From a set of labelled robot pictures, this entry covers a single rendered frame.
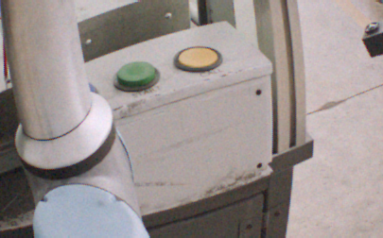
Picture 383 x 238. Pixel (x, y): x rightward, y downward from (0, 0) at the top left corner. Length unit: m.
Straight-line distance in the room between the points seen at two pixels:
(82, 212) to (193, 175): 0.37
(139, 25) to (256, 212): 0.27
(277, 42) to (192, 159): 0.16
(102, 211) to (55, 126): 0.09
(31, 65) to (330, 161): 1.73
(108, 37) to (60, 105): 0.46
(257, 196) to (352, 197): 1.08
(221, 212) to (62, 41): 0.53
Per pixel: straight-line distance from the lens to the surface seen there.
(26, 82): 0.92
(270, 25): 1.25
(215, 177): 1.27
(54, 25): 0.89
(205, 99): 1.21
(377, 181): 2.50
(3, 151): 1.37
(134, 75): 1.20
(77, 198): 0.92
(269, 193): 1.40
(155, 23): 1.40
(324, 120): 2.72
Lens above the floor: 1.54
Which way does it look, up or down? 34 degrees down
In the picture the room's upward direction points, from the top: 4 degrees counter-clockwise
